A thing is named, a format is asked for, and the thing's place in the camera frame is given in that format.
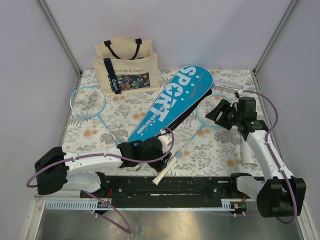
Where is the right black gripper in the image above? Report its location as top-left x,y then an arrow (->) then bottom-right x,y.
205,99 -> 243,131

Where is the blue badminton racket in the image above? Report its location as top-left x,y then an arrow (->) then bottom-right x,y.
69,86 -> 121,144
152,93 -> 232,185

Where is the blue sport racket cover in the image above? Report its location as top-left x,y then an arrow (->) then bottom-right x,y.
127,65 -> 214,142

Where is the white shuttlecock tube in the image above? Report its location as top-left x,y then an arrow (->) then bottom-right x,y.
240,137 -> 257,168

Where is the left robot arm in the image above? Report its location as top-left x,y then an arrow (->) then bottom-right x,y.
31,134 -> 173,198

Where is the beige canvas tote bag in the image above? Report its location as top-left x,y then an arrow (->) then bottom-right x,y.
92,37 -> 160,97

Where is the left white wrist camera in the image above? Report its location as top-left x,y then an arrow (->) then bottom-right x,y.
157,129 -> 173,153

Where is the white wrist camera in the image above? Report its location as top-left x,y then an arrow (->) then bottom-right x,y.
157,129 -> 173,153
234,91 -> 246,105

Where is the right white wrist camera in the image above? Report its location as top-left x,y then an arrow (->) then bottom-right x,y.
234,91 -> 246,105

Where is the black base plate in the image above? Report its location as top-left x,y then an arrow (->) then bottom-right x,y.
92,176 -> 243,209

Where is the white slotted cable duct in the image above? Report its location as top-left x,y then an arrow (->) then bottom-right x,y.
45,200 -> 110,211

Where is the right aluminium frame post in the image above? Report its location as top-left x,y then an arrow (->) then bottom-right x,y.
253,0 -> 300,74

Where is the aluminium frame post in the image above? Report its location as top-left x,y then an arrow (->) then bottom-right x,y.
36,0 -> 83,76
253,0 -> 300,74

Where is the left aluminium frame post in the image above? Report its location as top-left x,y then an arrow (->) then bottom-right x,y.
36,0 -> 83,76

